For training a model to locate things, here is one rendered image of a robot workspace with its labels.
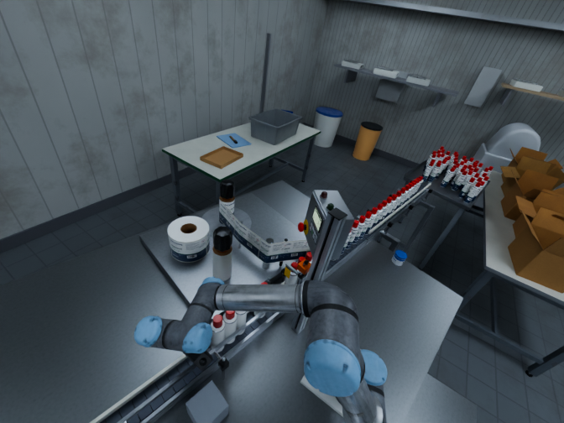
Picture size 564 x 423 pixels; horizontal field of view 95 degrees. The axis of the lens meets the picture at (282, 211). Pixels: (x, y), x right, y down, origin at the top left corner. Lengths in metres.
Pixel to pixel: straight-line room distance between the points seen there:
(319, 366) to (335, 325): 0.09
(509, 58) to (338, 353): 5.07
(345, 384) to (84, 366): 0.98
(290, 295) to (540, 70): 5.04
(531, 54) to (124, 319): 5.43
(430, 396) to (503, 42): 4.77
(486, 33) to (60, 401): 5.60
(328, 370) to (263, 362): 0.64
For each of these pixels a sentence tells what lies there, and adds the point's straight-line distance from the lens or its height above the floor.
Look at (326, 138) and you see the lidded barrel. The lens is 5.33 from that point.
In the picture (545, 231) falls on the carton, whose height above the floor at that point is 1.01.
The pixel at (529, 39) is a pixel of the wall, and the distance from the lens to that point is 5.36.
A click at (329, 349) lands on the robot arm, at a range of 0.60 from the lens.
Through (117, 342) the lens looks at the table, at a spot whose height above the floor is 0.83.
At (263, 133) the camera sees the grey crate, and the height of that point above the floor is 0.89.
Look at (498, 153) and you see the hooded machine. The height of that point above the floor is 0.89.
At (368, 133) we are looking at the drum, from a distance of 5.06.
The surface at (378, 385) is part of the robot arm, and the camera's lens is 1.04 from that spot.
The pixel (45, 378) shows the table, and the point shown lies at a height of 0.83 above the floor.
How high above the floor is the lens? 1.95
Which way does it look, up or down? 37 degrees down
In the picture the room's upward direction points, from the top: 11 degrees clockwise
